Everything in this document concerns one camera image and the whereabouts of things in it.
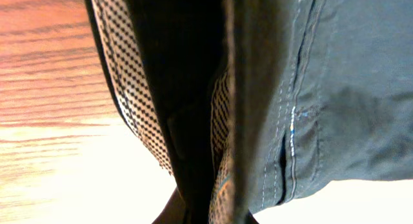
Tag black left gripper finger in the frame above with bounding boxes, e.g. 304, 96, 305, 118
152, 188, 187, 224

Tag black shorts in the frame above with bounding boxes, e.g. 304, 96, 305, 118
85, 0, 412, 223

